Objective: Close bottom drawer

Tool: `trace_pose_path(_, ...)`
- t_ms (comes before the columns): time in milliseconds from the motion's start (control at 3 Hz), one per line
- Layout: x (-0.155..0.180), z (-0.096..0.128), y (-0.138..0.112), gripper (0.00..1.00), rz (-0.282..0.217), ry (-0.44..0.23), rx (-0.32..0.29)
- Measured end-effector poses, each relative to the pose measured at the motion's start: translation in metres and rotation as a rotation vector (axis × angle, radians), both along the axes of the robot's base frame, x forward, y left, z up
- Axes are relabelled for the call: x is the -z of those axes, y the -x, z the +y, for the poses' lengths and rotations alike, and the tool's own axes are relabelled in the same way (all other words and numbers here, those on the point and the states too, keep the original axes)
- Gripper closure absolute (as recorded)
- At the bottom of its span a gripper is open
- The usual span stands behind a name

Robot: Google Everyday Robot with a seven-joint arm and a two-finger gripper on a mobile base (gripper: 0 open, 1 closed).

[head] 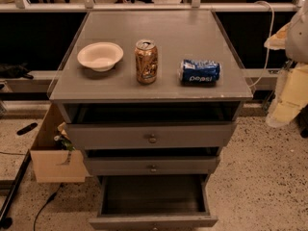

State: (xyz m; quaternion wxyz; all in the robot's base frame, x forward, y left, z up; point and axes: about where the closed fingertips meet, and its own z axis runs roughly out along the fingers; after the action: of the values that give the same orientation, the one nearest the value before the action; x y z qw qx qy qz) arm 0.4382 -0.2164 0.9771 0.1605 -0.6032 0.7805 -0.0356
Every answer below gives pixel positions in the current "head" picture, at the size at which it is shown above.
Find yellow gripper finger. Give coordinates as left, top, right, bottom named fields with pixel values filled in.
left=264, top=23, right=290, bottom=50

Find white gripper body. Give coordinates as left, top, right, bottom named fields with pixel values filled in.
left=266, top=63, right=308, bottom=128

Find grey bottom drawer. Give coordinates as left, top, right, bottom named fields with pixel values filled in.
left=90, top=174, right=218, bottom=231

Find grey drawer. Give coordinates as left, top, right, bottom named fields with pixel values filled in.
left=90, top=174, right=218, bottom=231
left=64, top=103, right=238, bottom=150
left=84, top=147, right=220, bottom=176

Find grey drawer cabinet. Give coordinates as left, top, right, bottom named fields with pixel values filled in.
left=46, top=9, right=254, bottom=185

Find grey middle drawer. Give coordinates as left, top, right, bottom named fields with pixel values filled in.
left=84, top=147, right=220, bottom=176

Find grey top drawer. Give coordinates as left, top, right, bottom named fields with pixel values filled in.
left=64, top=103, right=238, bottom=150

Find blue pepsi can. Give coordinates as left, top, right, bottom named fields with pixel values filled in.
left=179, top=59, right=220, bottom=84

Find gold soda can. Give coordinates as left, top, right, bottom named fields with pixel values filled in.
left=135, top=38, right=158, bottom=85

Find white paper bowl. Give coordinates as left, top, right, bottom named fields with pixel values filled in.
left=77, top=42, right=123, bottom=72

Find trash in cardboard box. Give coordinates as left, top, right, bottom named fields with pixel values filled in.
left=54, top=122, right=74, bottom=151

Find cardboard box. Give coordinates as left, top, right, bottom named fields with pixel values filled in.
left=30, top=105, right=89, bottom=183

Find black marker on floor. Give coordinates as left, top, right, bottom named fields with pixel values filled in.
left=16, top=122, right=38, bottom=136

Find black object on ledge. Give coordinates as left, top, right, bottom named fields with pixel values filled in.
left=0, top=63, right=34, bottom=79

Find white cable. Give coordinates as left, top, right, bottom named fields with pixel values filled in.
left=247, top=0, right=276, bottom=89

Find black floor cable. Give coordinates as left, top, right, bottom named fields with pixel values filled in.
left=32, top=182, right=64, bottom=231

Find black floor rail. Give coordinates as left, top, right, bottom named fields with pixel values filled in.
left=0, top=152, right=31, bottom=231

